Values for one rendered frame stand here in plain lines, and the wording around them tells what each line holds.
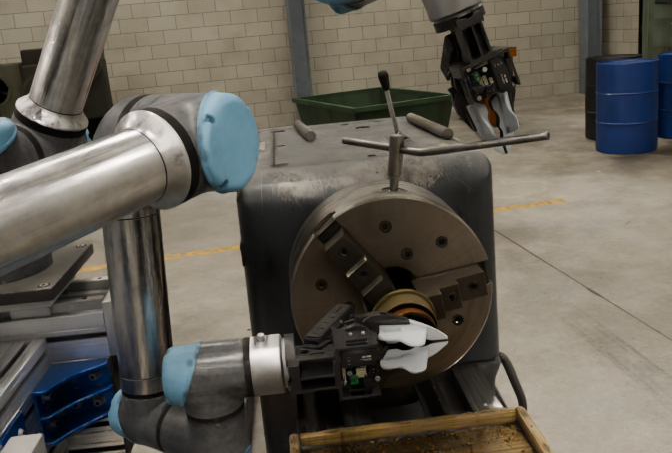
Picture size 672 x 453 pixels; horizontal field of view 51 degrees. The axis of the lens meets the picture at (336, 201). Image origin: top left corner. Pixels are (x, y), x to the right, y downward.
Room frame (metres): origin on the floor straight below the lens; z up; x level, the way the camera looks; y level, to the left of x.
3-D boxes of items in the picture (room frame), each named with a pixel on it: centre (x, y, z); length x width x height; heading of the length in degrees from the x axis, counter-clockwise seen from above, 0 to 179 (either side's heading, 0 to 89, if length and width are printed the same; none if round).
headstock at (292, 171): (1.47, -0.03, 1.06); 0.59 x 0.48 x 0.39; 4
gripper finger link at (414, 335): (0.84, -0.08, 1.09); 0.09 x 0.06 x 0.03; 93
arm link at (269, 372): (0.83, 0.10, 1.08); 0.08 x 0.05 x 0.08; 3
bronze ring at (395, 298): (0.92, -0.08, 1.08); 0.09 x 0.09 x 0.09; 3
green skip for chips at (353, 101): (6.18, -0.37, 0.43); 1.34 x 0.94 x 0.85; 23
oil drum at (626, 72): (7.03, -2.98, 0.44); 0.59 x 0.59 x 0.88
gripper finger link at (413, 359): (0.84, -0.08, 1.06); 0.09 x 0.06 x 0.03; 93
